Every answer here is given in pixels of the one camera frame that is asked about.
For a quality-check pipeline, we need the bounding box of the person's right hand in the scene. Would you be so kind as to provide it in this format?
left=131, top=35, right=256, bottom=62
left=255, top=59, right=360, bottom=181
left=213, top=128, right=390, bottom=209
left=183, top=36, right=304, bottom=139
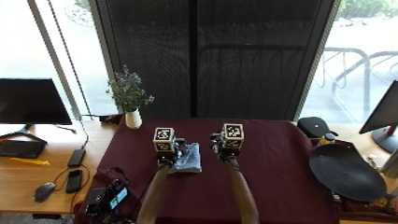
left=209, top=132, right=240, bottom=161

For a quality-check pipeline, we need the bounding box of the person's left hand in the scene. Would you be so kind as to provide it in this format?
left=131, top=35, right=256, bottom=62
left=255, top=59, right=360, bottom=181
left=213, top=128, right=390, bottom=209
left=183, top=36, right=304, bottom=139
left=155, top=137, right=187, bottom=166

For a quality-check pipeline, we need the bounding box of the grey-blue cloth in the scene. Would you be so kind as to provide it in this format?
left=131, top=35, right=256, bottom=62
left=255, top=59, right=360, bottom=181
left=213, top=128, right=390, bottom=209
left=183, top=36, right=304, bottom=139
left=167, top=142, right=203, bottom=175

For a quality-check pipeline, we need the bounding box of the white marker cube on left glove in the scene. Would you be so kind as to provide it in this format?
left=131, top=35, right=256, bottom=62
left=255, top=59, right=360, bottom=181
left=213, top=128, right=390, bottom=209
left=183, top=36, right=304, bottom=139
left=151, top=126, right=177, bottom=153

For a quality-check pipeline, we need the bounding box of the white marker cube on glove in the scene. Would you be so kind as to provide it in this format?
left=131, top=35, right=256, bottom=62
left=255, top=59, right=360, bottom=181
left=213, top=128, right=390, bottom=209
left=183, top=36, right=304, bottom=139
left=151, top=126, right=177, bottom=153
left=220, top=122, right=246, bottom=149

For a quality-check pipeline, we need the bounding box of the white marker cube on right glove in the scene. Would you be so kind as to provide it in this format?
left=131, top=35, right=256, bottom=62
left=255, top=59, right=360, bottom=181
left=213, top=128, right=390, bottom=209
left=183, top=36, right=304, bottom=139
left=220, top=122, right=246, bottom=149

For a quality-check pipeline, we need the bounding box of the white vase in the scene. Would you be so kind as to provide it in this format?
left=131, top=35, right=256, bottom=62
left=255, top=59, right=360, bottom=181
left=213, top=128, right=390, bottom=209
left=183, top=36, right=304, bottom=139
left=123, top=107, right=142, bottom=130

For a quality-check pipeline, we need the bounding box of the dark red tablecloth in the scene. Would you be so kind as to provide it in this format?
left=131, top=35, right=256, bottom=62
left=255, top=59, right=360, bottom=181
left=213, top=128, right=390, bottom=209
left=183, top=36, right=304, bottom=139
left=73, top=117, right=342, bottom=224

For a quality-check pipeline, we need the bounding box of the bunch of small purple flowers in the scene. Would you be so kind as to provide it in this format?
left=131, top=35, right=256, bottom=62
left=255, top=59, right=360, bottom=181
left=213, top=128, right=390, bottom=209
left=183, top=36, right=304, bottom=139
left=103, top=64, right=155, bottom=114

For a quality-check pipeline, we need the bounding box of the black device with lit screen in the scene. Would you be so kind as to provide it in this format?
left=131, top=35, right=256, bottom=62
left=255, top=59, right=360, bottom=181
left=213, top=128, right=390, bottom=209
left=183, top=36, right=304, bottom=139
left=85, top=178, right=130, bottom=224

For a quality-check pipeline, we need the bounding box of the black chair headrest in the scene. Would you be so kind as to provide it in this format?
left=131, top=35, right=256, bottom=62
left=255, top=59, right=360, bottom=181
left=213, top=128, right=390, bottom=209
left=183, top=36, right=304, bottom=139
left=295, top=116, right=339, bottom=139

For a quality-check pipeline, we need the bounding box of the black power brick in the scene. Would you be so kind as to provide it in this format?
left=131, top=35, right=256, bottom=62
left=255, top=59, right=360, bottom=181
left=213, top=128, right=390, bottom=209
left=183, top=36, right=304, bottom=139
left=66, top=147, right=86, bottom=168

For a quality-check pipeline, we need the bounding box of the black smartphone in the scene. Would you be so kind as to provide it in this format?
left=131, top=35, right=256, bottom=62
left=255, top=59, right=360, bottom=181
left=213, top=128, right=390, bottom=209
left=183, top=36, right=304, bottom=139
left=65, top=169, right=85, bottom=194

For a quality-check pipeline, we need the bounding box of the black mesh roller blind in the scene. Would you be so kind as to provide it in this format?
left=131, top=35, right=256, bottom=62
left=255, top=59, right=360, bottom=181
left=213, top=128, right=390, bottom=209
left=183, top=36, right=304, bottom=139
left=86, top=0, right=342, bottom=121

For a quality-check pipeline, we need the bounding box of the black chair seat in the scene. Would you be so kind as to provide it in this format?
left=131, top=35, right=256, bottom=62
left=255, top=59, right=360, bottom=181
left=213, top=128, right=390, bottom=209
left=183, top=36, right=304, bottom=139
left=308, top=140, right=388, bottom=203

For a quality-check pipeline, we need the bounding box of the grey computer mouse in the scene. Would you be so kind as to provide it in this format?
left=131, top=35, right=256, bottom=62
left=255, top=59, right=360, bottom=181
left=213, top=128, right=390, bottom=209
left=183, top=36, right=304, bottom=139
left=31, top=181, right=57, bottom=203

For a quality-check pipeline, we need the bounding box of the yellow flat tool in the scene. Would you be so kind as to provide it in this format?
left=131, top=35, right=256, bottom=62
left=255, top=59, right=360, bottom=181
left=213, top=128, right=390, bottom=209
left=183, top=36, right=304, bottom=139
left=9, top=157, right=50, bottom=167

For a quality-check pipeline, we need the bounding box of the black keyboard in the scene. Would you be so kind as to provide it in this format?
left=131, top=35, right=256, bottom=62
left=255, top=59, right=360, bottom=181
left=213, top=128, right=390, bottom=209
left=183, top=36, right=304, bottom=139
left=0, top=139, right=47, bottom=160

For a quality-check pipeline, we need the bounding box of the black computer monitor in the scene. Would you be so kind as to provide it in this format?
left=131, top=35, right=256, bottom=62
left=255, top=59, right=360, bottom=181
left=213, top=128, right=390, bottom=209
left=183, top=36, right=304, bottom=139
left=0, top=77, right=73, bottom=140

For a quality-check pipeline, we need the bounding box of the metal bicycle rack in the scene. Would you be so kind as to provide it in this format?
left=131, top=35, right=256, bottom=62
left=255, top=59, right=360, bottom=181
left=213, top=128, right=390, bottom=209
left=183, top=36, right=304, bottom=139
left=314, top=46, right=398, bottom=122

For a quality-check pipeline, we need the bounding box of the black monitor with red stand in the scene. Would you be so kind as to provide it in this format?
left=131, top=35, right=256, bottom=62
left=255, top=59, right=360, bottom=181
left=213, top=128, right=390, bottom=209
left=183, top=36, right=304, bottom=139
left=358, top=79, right=398, bottom=154

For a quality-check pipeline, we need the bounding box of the black cable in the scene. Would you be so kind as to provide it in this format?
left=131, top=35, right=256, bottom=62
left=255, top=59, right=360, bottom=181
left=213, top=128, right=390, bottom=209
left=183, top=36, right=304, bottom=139
left=75, top=114, right=109, bottom=150

